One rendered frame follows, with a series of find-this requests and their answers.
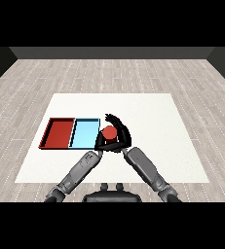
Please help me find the dark grey robot body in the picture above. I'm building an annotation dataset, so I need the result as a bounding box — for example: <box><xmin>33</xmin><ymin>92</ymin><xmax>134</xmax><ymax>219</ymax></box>
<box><xmin>82</xmin><ymin>183</ymin><xmax>142</xmax><ymax>203</ymax></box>

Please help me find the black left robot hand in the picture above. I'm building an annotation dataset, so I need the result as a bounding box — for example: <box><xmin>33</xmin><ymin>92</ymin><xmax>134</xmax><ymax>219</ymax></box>
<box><xmin>94</xmin><ymin>126</ymin><xmax>125</xmax><ymax>154</ymax></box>

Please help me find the red shallow open box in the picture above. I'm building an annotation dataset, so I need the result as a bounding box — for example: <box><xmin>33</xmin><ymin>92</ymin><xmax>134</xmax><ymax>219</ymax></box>
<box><xmin>38</xmin><ymin>117</ymin><xmax>77</xmax><ymax>151</ymax></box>

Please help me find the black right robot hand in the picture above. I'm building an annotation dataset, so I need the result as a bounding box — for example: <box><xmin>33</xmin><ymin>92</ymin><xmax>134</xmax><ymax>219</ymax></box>
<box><xmin>104</xmin><ymin>113</ymin><xmax>133</xmax><ymax>150</ymax></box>

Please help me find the light blue shallow open box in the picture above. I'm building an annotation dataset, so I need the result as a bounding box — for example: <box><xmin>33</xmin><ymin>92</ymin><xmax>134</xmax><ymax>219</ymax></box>
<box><xmin>67</xmin><ymin>117</ymin><xmax>102</xmax><ymax>151</ymax></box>

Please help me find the small red can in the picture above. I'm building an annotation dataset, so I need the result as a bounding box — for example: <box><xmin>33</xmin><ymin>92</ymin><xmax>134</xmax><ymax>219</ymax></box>
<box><xmin>102</xmin><ymin>125</ymin><xmax>119</xmax><ymax>145</ymax></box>

